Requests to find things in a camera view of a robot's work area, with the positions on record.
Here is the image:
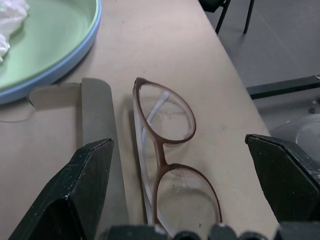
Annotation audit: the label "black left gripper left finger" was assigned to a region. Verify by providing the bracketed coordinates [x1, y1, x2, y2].
[7, 138, 115, 240]

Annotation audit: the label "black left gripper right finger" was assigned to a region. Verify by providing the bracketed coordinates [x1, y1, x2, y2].
[244, 133, 320, 223]

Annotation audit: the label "grey cardboard glasses case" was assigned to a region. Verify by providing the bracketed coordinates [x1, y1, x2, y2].
[27, 77, 131, 226]

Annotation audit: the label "brown framed glasses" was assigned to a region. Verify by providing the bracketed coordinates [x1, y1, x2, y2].
[132, 76, 223, 238]

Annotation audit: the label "black metal table leg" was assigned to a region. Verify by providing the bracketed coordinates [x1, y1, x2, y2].
[246, 74, 320, 100]

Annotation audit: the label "green plate with blue rim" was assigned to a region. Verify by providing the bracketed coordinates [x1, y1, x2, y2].
[0, 0, 103, 105]

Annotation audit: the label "black chair legs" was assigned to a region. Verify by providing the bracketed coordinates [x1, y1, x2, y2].
[199, 0, 256, 35]

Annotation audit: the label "white crumpled tissue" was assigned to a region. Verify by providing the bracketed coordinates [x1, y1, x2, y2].
[0, 0, 31, 65]

